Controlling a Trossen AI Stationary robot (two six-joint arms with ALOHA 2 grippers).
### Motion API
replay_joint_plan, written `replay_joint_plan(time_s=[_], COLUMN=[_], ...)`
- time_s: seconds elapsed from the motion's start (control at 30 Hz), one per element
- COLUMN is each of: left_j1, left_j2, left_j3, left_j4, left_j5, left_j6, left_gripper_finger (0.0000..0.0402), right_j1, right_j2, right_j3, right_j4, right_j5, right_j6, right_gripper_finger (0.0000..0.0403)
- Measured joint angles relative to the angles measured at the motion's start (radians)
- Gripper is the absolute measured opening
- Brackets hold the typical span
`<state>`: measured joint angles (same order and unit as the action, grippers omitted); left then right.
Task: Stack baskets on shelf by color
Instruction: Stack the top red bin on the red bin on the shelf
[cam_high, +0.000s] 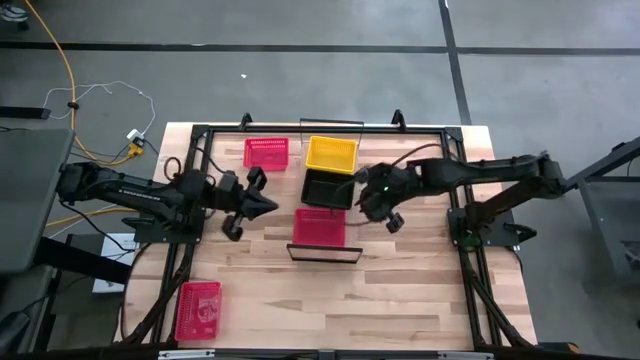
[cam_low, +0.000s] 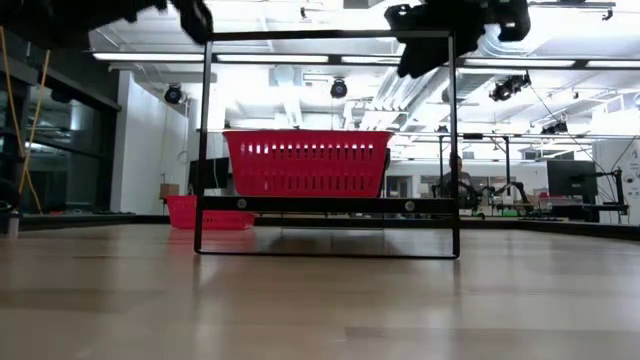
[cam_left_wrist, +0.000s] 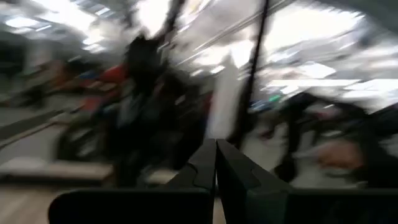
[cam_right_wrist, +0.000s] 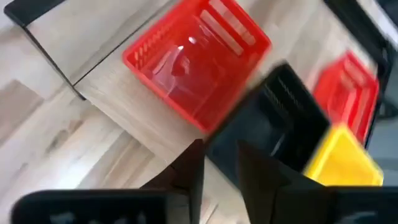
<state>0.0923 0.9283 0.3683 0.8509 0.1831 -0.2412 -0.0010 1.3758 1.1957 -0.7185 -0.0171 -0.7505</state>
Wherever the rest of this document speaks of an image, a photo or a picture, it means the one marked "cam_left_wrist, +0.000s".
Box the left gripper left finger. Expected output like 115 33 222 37
48 139 218 224

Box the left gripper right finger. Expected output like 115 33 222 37
216 138 398 224

